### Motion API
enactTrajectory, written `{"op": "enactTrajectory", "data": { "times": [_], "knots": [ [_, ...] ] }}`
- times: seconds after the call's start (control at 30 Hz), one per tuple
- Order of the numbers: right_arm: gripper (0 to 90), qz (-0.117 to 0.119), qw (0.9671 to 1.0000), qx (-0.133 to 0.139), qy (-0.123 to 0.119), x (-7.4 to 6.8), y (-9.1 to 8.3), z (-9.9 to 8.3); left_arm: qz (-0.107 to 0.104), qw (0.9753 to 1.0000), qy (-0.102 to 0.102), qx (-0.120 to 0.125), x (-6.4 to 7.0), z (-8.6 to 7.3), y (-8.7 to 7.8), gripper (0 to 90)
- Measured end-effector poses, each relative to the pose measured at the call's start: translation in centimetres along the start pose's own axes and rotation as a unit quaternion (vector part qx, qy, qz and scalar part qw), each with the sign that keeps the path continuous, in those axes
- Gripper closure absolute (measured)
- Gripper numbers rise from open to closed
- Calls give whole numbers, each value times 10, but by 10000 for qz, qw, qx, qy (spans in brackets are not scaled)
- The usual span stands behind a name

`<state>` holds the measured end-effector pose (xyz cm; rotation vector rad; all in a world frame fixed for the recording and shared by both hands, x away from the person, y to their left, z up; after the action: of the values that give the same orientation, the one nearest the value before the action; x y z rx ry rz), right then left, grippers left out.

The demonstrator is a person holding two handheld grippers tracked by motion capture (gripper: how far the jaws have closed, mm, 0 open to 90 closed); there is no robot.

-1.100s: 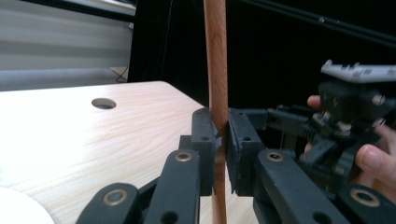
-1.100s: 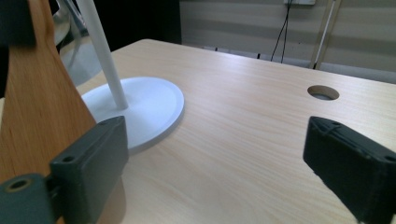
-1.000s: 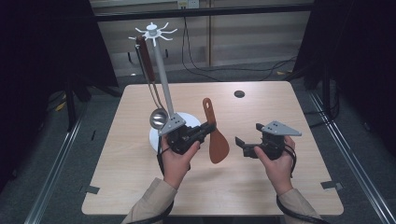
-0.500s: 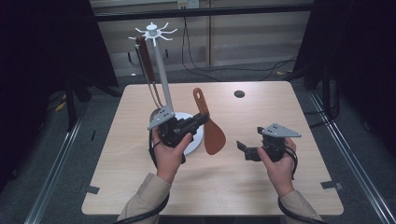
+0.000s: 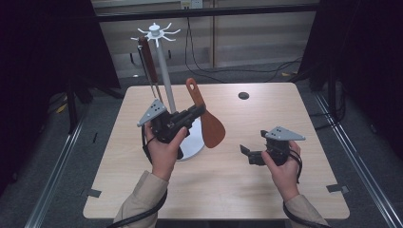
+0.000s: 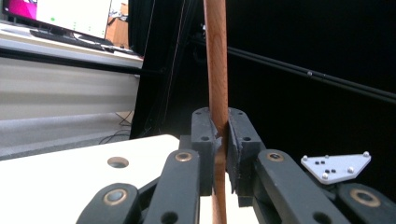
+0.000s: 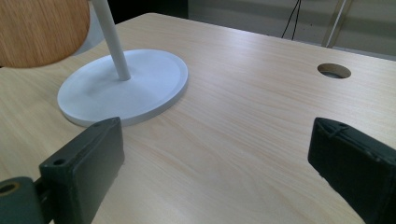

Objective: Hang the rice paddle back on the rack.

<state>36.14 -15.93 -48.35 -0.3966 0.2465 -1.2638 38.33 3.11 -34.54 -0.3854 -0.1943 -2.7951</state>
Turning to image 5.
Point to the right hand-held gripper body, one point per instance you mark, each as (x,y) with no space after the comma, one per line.
(278,148)

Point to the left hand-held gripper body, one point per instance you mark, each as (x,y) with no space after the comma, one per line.
(166,126)

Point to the wooden rice paddle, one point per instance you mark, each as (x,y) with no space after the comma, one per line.
(213,129)

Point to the white utensil rack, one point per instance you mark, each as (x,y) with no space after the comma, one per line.
(193,142)

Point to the large steel spoon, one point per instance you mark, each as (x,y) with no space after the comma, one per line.
(148,76)

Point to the person's right hand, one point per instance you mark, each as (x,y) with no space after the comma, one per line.
(285,179)

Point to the person's left hand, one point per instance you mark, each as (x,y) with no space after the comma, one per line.
(164,158)

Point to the dark round table grommet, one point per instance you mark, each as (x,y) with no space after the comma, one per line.
(243,95)

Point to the grey tape piece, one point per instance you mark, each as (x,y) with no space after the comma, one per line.
(337,188)
(93,193)

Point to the black stand leg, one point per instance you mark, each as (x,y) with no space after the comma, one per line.
(72,107)

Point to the black horizontal bar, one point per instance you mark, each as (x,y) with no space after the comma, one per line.
(221,12)

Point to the black curtain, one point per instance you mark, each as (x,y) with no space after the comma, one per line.
(47,47)
(364,47)

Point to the metal floor rail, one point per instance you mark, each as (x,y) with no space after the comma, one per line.
(52,186)
(364,177)

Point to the white wall socket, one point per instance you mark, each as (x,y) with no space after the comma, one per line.
(191,3)

